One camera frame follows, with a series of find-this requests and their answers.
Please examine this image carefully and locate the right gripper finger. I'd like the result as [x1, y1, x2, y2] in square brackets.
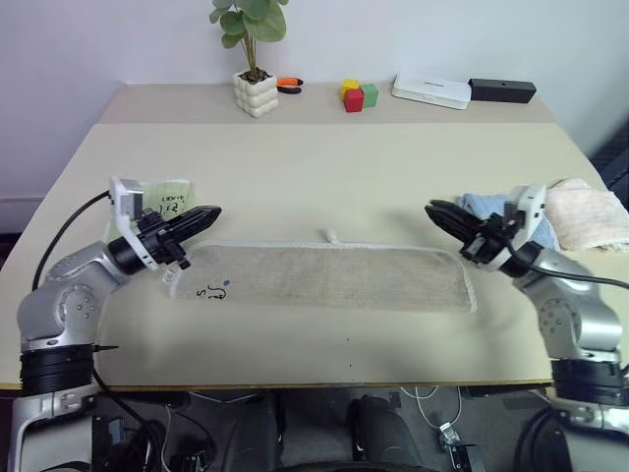
[429, 198, 487, 231]
[424, 206, 476, 244]

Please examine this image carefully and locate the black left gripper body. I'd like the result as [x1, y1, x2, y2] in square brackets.
[135, 207, 193, 271]

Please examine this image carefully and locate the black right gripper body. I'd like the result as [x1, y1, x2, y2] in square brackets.
[458, 212, 523, 269]

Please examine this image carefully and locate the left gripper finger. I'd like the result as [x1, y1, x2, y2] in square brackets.
[168, 205, 224, 231]
[173, 212, 223, 246]

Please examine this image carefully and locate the folded blue towel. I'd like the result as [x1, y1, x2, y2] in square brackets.
[458, 192, 562, 253]

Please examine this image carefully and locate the folded pale pink towel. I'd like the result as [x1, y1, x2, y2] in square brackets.
[542, 177, 629, 254]

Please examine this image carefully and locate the long beige towel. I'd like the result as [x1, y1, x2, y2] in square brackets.
[160, 227, 480, 317]

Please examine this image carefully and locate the flat white box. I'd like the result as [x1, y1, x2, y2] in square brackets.
[390, 72, 475, 111]

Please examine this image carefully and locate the long black box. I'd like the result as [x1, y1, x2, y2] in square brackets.
[467, 77, 539, 105]

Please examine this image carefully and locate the green plant in white pot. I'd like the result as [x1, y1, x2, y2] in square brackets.
[207, 0, 290, 120]

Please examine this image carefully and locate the black chair part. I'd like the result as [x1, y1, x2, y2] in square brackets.
[588, 125, 629, 201]

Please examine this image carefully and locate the red cube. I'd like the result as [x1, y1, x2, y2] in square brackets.
[343, 88, 366, 115]

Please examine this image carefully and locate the orange black marker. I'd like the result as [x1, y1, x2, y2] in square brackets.
[275, 75, 306, 96]

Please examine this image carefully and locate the dark rounded shape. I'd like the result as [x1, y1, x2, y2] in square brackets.
[345, 394, 425, 472]

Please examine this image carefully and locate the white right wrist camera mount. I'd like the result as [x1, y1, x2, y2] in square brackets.
[472, 183, 548, 273]

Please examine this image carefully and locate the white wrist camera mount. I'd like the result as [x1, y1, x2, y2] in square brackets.
[472, 183, 548, 273]
[108, 175, 162, 272]

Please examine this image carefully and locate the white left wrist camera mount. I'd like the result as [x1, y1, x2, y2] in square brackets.
[108, 175, 162, 272]

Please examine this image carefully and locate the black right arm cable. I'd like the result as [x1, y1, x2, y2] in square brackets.
[508, 245, 629, 289]

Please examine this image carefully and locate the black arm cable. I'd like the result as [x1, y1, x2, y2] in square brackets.
[29, 190, 115, 292]
[508, 245, 629, 289]

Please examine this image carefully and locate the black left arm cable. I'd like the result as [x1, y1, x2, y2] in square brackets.
[29, 190, 115, 292]

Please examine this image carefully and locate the thin white cable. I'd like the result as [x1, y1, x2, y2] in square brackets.
[398, 384, 464, 435]

